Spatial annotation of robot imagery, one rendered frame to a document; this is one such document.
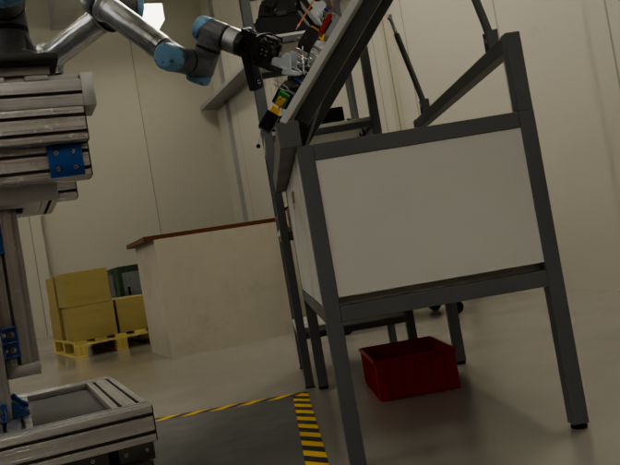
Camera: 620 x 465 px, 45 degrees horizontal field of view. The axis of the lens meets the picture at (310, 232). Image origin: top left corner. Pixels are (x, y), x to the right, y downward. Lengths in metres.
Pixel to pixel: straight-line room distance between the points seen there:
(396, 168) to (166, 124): 9.95
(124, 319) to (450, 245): 4.94
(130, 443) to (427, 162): 1.01
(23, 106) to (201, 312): 3.22
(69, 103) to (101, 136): 9.40
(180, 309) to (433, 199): 3.41
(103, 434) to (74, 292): 4.57
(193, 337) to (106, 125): 6.83
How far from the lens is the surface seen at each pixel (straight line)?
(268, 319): 5.24
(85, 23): 2.58
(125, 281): 9.33
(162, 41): 2.20
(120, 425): 1.96
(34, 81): 2.11
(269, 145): 3.07
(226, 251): 5.17
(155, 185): 11.48
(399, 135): 1.86
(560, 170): 5.17
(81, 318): 6.49
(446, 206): 1.87
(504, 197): 1.91
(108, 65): 11.79
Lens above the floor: 0.54
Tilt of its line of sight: 2 degrees up
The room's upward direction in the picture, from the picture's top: 10 degrees counter-clockwise
